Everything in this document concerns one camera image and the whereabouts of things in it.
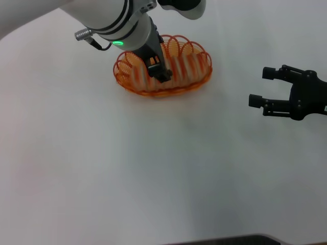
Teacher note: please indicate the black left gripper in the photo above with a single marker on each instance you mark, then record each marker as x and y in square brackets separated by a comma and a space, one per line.
[152, 48]

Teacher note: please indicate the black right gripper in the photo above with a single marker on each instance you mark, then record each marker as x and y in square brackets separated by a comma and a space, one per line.
[310, 97]

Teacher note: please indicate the orange striped toy bread loaf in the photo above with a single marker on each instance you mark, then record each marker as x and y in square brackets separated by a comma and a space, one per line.
[184, 69]

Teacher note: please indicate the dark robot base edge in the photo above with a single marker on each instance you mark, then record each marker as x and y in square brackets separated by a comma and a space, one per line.
[242, 241]

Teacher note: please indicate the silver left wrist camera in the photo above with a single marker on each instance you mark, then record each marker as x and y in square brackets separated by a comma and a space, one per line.
[189, 9]

